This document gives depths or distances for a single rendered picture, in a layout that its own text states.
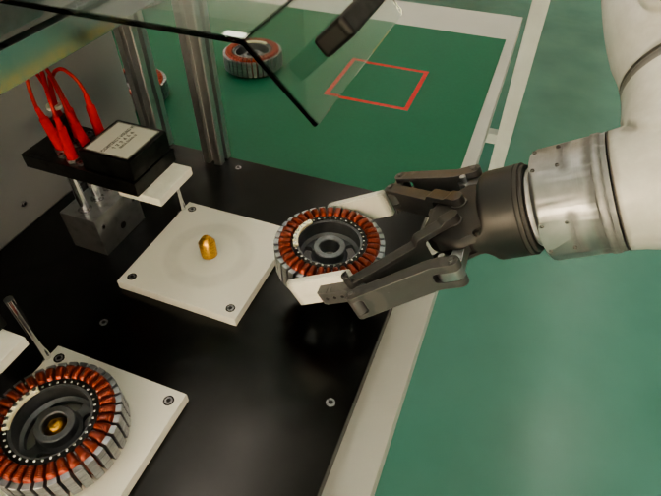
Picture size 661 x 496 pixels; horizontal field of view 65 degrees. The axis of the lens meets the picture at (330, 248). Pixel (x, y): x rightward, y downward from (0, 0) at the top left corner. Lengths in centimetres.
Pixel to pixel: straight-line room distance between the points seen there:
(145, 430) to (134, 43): 48
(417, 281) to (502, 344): 115
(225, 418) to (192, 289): 16
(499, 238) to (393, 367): 20
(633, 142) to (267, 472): 38
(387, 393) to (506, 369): 99
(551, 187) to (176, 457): 38
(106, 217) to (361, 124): 45
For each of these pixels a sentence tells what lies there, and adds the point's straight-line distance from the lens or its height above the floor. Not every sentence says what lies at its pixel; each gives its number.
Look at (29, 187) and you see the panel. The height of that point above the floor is 81.
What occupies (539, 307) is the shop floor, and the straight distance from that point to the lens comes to 168.
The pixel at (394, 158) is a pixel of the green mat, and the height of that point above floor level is 75.
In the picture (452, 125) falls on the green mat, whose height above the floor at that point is 75.
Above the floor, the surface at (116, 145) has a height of 92.
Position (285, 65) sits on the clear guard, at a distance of 41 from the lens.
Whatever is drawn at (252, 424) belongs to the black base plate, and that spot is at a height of 77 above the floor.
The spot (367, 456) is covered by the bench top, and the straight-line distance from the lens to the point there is 51.
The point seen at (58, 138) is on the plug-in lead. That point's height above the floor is 92.
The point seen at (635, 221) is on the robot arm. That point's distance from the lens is 40.
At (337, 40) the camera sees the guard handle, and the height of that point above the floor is 104.
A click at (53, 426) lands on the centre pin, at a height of 81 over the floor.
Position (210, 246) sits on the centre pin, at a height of 80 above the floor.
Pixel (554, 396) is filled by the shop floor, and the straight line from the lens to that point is 151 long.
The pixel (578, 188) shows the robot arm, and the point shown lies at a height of 99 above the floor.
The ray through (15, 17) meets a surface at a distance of 59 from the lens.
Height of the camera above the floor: 122
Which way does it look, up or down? 45 degrees down
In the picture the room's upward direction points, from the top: straight up
